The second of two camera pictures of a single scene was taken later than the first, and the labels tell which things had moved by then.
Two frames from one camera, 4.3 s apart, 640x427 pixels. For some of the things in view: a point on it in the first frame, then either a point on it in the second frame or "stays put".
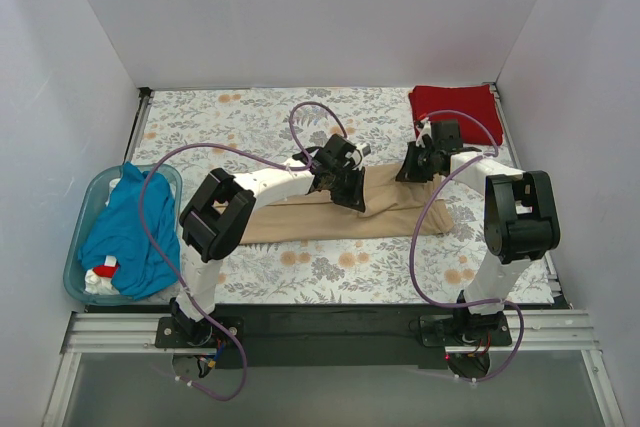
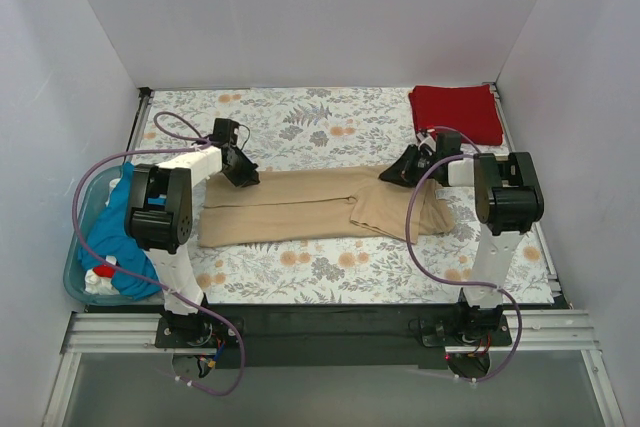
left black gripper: x=351 y=189 → x=235 y=165
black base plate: x=332 y=336 stays put
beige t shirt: x=393 y=207 stays put
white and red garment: x=98 y=280 stays put
